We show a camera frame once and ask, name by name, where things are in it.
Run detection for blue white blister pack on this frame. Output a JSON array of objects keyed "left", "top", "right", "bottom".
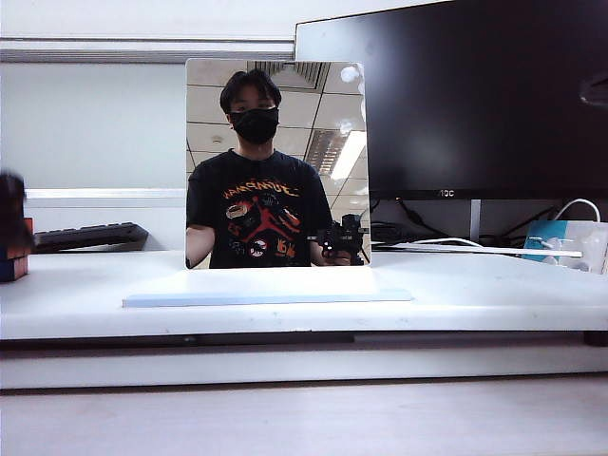
[{"left": 521, "top": 219, "right": 608, "bottom": 276}]

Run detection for square mirror on white stand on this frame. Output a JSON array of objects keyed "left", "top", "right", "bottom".
[{"left": 122, "top": 59, "right": 414, "bottom": 309}]

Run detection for white cable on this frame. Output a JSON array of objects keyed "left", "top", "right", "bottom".
[{"left": 552, "top": 198, "right": 602, "bottom": 224}]

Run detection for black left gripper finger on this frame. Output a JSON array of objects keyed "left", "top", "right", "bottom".
[{"left": 0, "top": 170, "right": 37, "bottom": 260}]

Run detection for black computer keyboard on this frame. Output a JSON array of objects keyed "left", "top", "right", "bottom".
[{"left": 32, "top": 221, "right": 150, "bottom": 255}]

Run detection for black AOC computer monitor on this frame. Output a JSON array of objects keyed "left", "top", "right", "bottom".
[{"left": 294, "top": 0, "right": 608, "bottom": 200}]

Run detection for black cable bundle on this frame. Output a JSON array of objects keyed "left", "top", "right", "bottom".
[{"left": 370, "top": 198, "right": 472, "bottom": 248}]

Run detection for white desk riser shelf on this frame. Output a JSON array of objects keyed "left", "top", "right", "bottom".
[{"left": 0, "top": 250, "right": 608, "bottom": 347}]

